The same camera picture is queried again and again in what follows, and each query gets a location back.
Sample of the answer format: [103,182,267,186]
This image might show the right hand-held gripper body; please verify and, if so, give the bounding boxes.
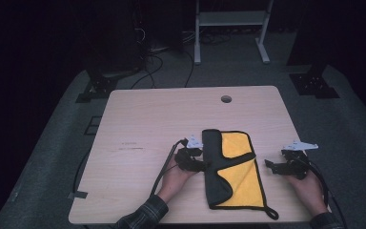
[274,139,319,181]

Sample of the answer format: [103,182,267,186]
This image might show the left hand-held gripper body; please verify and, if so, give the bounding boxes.
[173,135,206,173]

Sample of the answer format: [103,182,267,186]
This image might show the black and yellow cloth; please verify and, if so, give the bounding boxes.
[201,128,280,221]

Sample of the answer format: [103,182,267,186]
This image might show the person's left hand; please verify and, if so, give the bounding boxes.
[156,156,198,205]

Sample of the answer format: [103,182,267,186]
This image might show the person's right hand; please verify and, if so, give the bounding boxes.
[284,170,330,217]

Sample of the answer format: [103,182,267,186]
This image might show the black stand base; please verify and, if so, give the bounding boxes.
[289,64,341,100]
[74,68,119,104]

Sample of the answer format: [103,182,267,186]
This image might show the grey tape piece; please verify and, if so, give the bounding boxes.
[67,190,89,200]

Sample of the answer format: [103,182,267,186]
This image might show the white metal stand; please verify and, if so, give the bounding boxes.
[193,0,275,66]

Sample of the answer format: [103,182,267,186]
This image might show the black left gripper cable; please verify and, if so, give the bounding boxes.
[150,137,190,197]

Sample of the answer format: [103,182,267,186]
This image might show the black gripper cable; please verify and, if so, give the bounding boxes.
[304,158,348,229]
[150,137,190,197]

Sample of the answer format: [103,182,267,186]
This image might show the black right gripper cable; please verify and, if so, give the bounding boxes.
[304,158,348,229]

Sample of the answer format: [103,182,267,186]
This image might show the black floor cables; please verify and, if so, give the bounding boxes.
[129,27,195,90]

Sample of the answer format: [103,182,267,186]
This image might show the black cable beside table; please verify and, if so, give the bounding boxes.
[71,148,92,195]

